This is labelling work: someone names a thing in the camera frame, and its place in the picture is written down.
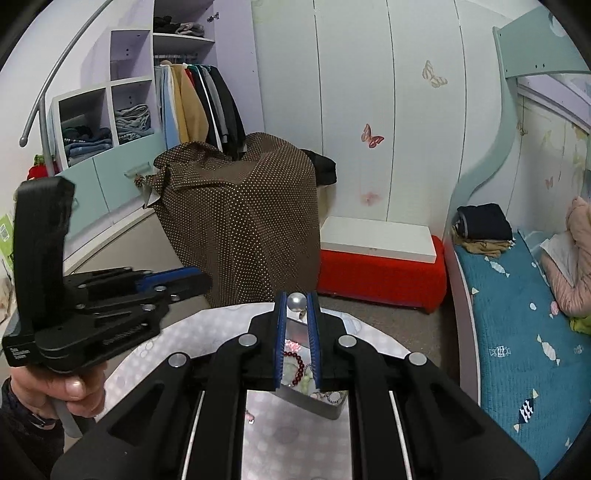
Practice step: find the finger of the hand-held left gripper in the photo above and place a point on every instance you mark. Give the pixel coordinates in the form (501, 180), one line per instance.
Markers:
(184, 288)
(171, 277)

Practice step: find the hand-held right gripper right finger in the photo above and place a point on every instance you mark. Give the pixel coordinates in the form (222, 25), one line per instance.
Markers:
(315, 341)

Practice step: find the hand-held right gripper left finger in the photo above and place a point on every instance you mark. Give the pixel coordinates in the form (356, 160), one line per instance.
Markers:
(279, 341)

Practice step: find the grey metal box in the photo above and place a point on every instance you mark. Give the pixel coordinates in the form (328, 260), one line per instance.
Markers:
(318, 410)

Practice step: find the person's left forearm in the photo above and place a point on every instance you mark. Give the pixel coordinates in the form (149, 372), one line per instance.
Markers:
(23, 443)

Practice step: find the person's left hand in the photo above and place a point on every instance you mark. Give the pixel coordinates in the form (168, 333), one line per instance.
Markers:
(74, 387)

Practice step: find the green white carton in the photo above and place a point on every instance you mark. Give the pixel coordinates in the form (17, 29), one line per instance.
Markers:
(5, 235)

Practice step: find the round table with checked cloth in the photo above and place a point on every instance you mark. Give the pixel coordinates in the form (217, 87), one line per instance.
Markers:
(184, 332)

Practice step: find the green plant in red pot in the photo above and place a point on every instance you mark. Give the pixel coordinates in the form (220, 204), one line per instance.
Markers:
(41, 170)

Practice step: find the brown polka-dot cloth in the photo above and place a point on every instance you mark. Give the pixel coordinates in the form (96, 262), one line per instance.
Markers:
(240, 221)

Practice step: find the red upholstered bench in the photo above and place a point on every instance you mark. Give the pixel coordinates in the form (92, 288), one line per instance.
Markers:
(378, 281)

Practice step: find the folded blue jeans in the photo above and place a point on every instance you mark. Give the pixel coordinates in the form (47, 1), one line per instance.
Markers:
(87, 145)

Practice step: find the pinecone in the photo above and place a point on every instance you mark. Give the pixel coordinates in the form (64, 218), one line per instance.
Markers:
(139, 182)

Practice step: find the pale pink butterfly sticker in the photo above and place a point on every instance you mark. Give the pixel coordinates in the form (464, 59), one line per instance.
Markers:
(371, 198)

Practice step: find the row of hanging clothes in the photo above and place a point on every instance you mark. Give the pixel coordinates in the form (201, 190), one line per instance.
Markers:
(198, 106)

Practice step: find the black garment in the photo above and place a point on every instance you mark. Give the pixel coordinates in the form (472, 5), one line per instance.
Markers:
(323, 168)

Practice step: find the tan folded garment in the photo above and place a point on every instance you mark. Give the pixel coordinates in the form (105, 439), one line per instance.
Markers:
(482, 247)

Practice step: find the teal candy print bedspread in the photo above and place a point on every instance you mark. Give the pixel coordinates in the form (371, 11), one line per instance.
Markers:
(508, 323)

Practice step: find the lilac wardrobe shelf unit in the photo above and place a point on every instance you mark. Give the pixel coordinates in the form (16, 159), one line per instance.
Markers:
(129, 55)

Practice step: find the dark navy folded garment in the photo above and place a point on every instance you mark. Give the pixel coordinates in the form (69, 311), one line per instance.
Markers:
(485, 221)

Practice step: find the red butterfly sticker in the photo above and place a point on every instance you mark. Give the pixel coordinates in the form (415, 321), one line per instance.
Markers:
(371, 136)

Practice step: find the white wardrobe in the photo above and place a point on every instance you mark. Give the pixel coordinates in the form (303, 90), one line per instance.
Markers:
(392, 115)

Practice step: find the dark and grey folded clothes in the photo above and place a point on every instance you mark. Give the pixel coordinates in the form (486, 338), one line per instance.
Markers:
(180, 26)

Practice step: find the white pillow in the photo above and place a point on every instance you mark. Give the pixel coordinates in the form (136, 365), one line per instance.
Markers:
(558, 249)

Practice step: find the pink padded jacket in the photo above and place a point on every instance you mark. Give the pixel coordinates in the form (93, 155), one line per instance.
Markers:
(572, 286)

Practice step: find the small tan butterfly sticker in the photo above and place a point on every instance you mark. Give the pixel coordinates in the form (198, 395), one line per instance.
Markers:
(549, 182)

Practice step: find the cream butterfly sticker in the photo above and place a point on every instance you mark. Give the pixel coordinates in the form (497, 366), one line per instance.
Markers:
(434, 74)

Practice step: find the grey curved metal rail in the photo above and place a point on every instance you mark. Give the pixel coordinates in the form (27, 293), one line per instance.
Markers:
(60, 74)

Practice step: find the mint green bunk bed frame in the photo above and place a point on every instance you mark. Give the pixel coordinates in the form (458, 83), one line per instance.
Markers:
(531, 50)

